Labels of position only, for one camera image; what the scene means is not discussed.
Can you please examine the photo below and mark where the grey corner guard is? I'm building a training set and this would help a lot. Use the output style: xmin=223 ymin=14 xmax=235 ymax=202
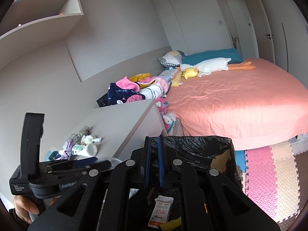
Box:
xmin=78 ymin=125 xmax=90 ymax=137

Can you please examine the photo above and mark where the foam puzzle floor mat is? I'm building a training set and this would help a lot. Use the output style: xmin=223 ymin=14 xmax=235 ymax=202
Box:
xmin=235 ymin=137 xmax=307 ymax=229

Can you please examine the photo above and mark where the silver snack wrapper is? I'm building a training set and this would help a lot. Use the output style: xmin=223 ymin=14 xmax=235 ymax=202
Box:
xmin=70 ymin=134 xmax=82 ymax=145

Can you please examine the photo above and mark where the black lined trash bin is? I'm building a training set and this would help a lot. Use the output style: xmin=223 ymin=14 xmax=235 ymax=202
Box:
xmin=132 ymin=136 xmax=244 ymax=230

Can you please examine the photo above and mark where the teal pillow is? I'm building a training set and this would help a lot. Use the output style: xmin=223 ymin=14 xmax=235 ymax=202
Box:
xmin=182 ymin=48 xmax=244 ymax=65

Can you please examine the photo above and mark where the wall shelf unit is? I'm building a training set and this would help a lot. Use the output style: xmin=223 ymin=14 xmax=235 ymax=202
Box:
xmin=1 ymin=0 xmax=84 ymax=68

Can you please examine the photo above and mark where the light blue shaped card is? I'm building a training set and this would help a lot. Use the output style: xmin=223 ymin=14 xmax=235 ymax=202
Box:
xmin=46 ymin=151 xmax=61 ymax=161

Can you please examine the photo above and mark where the yellow snack wrapper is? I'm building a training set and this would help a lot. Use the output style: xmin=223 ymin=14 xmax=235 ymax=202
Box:
xmin=158 ymin=217 xmax=182 ymax=231

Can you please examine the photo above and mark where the patterned grey yellow pillow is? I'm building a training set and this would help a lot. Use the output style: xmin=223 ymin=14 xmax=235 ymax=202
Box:
xmin=158 ymin=51 xmax=186 ymax=67

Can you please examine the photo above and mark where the white foam knot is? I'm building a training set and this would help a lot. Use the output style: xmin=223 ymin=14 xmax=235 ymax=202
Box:
xmin=80 ymin=135 xmax=102 ymax=145

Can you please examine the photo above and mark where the white red paper carton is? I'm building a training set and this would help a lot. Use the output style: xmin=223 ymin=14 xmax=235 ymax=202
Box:
xmin=148 ymin=196 xmax=173 ymax=228

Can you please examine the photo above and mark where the person's left hand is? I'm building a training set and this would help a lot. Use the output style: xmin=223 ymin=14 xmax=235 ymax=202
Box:
xmin=14 ymin=196 xmax=39 ymax=224

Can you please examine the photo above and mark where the bed with pink sheet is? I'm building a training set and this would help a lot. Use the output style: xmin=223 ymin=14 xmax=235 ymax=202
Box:
xmin=167 ymin=59 xmax=307 ymax=150

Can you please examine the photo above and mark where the hello kitty plush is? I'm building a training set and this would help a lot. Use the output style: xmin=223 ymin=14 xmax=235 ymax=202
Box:
xmin=156 ymin=98 xmax=177 ymax=136

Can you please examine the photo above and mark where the white goose plush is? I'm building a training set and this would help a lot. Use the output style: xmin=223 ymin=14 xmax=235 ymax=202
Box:
xmin=178 ymin=57 xmax=256 ymax=77

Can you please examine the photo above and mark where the navy pink clothes pile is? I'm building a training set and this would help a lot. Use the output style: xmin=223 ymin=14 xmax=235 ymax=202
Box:
xmin=107 ymin=73 xmax=171 ymax=106

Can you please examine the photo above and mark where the purple plastic bag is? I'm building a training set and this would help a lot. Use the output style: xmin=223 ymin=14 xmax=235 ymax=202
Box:
xmin=58 ymin=137 xmax=73 ymax=160

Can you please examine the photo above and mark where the yellow long plush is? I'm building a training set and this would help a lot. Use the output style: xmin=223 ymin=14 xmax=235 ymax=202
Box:
xmin=171 ymin=71 xmax=183 ymax=88

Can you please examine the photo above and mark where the black wall socket panel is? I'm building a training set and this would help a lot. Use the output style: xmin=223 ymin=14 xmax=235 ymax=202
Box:
xmin=96 ymin=93 xmax=108 ymax=107

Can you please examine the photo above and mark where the yellow duck plush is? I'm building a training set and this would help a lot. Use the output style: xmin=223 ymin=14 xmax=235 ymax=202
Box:
xmin=182 ymin=68 xmax=198 ymax=80

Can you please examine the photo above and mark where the white door with handle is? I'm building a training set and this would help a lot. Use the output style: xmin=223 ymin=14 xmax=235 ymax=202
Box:
xmin=217 ymin=0 xmax=275 ymax=63

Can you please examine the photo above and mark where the white green drink bottle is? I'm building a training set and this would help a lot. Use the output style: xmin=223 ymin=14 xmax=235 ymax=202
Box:
xmin=72 ymin=143 xmax=98 ymax=157

